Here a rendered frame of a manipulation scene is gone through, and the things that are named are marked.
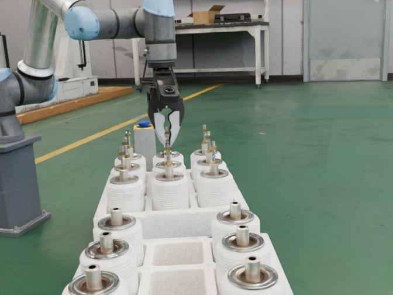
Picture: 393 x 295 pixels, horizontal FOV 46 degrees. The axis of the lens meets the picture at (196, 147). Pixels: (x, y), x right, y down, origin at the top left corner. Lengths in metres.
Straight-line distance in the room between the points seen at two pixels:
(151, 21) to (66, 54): 3.73
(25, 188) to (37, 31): 0.51
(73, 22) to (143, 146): 0.59
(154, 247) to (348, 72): 5.26
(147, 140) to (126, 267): 0.82
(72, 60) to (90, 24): 3.79
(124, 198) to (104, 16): 0.44
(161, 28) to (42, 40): 0.55
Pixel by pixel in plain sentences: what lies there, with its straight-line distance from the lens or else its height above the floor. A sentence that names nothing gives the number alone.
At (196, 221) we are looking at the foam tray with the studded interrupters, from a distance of 1.17.
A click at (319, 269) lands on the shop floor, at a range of 1.28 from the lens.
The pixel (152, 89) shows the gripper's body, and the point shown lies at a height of 0.48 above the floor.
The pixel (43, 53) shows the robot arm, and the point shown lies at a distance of 1.59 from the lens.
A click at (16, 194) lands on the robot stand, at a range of 1.60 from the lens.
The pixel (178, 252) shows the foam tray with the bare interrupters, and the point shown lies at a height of 0.16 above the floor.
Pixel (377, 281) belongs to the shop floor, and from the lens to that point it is 1.25.
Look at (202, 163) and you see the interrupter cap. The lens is 1.31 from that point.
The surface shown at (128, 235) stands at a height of 0.24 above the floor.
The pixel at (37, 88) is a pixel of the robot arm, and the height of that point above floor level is 0.46.
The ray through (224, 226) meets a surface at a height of 0.25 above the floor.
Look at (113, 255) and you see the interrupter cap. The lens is 0.80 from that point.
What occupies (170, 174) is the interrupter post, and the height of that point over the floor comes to 0.26.
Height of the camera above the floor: 0.60
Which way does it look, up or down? 13 degrees down
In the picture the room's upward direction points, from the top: 3 degrees counter-clockwise
